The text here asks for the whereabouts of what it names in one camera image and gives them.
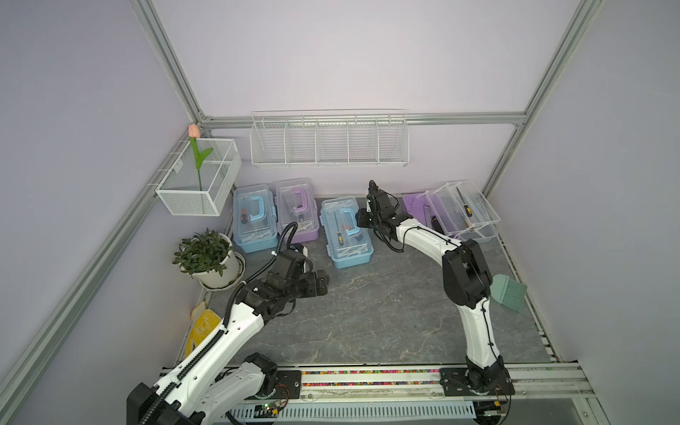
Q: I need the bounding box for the white mesh wall basket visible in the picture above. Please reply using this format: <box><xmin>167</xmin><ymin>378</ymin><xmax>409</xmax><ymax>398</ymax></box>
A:
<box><xmin>156</xmin><ymin>138</ymin><xmax>242</xmax><ymax>217</ymax></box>

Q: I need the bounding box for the white wire wall shelf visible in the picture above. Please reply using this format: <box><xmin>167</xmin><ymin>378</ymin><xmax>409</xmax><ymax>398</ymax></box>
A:
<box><xmin>250</xmin><ymin>109</ymin><xmax>410</xmax><ymax>168</ymax></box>

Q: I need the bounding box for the purple toolbox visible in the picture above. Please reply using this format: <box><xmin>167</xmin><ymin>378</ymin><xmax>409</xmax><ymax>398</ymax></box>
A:
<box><xmin>274</xmin><ymin>178</ymin><xmax>321</xmax><ymax>244</ymax></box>
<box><xmin>403</xmin><ymin>181</ymin><xmax>500</xmax><ymax>244</ymax></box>

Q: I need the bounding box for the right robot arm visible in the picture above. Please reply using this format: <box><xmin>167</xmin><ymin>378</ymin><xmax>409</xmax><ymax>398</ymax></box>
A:
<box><xmin>356</xmin><ymin>180</ymin><xmax>515</xmax><ymax>398</ymax></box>

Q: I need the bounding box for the green dustpan brush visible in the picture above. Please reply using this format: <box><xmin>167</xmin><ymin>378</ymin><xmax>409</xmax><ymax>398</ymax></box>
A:
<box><xmin>491</xmin><ymin>274</ymin><xmax>527</xmax><ymax>313</ymax></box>

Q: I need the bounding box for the pink artificial tulip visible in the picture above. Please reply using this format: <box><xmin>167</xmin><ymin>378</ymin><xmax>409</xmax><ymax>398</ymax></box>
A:
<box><xmin>188</xmin><ymin>124</ymin><xmax>214</xmax><ymax>191</ymax></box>

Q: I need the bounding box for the potted green plant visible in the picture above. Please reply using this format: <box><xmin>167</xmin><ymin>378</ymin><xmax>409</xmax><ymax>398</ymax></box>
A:
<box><xmin>173</xmin><ymin>229</ymin><xmax>245</xmax><ymax>291</ymax></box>

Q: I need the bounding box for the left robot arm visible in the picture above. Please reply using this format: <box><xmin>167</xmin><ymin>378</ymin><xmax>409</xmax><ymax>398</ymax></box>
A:
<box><xmin>126</xmin><ymin>244</ymin><xmax>329</xmax><ymax>424</ymax></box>

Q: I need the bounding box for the blue toolbox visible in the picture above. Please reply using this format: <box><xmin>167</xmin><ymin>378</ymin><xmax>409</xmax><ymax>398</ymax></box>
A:
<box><xmin>233</xmin><ymin>184</ymin><xmax>278</xmax><ymax>253</ymax></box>
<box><xmin>320</xmin><ymin>197</ymin><xmax>374</xmax><ymax>269</ymax></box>

